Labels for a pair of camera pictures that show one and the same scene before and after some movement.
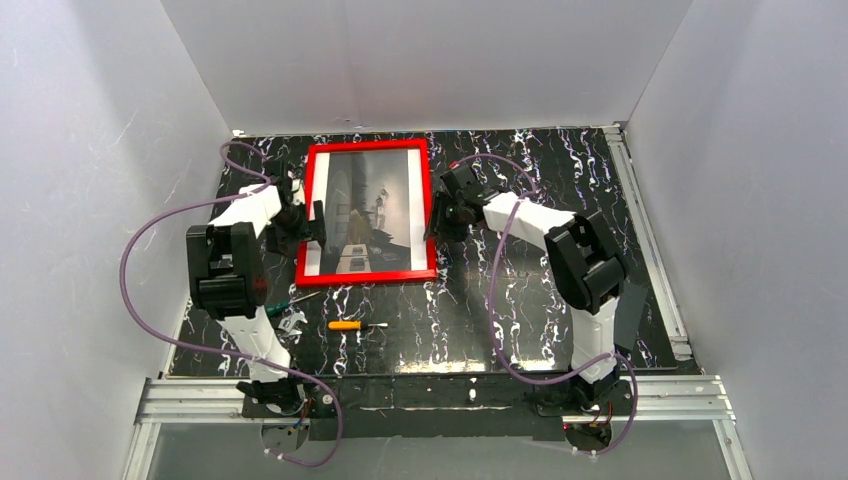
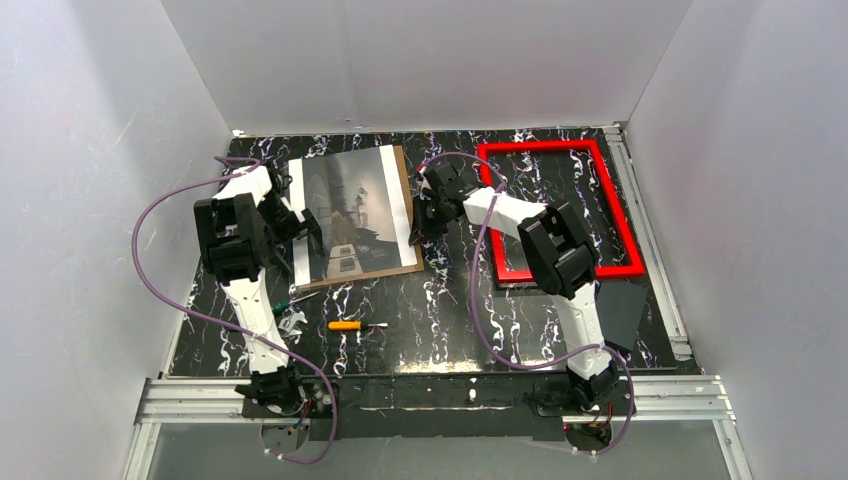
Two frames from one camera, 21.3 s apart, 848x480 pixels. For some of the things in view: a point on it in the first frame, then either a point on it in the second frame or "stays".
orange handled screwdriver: (353, 325) stays
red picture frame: (373, 196) -> (613, 198)
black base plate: (471, 406) stays
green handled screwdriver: (272, 307) stays
